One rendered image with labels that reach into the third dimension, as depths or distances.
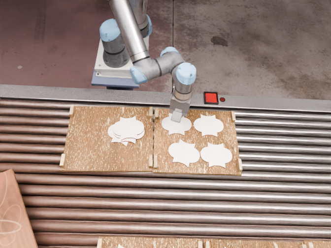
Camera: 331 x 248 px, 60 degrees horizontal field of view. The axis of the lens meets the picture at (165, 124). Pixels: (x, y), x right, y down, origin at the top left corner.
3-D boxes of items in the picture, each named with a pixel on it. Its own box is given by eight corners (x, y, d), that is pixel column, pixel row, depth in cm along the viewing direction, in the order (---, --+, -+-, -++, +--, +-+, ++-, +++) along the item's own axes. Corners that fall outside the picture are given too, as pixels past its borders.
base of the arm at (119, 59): (104, 48, 165) (101, 35, 157) (130, 47, 166) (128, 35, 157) (102, 68, 158) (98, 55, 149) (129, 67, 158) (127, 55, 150)
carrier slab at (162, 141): (154, 109, 148) (154, 108, 147) (232, 113, 150) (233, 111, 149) (152, 173, 130) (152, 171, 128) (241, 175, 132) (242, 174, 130)
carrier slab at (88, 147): (72, 107, 145) (72, 105, 144) (152, 108, 148) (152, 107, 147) (60, 171, 127) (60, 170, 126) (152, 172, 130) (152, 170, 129)
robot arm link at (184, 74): (190, 57, 111) (201, 73, 107) (186, 76, 120) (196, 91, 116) (172, 63, 108) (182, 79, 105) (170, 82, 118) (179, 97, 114)
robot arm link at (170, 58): (151, 51, 114) (163, 70, 109) (176, 42, 117) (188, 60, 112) (151, 64, 121) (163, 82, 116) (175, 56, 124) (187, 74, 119)
